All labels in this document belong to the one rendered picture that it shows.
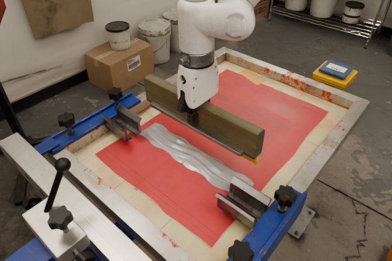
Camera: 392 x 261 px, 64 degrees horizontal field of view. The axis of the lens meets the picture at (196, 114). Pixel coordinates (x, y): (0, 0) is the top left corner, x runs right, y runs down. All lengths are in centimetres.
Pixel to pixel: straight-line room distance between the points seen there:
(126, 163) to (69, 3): 202
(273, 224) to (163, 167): 32
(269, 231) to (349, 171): 167
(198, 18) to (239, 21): 8
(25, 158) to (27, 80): 203
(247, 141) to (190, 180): 20
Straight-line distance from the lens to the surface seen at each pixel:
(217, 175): 81
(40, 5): 264
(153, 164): 85
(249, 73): 122
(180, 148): 88
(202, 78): 68
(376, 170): 241
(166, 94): 80
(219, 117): 71
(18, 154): 86
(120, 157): 88
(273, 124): 99
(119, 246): 63
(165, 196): 78
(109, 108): 98
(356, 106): 109
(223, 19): 60
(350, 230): 203
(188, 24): 62
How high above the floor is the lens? 158
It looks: 39 degrees down
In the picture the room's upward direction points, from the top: straight up
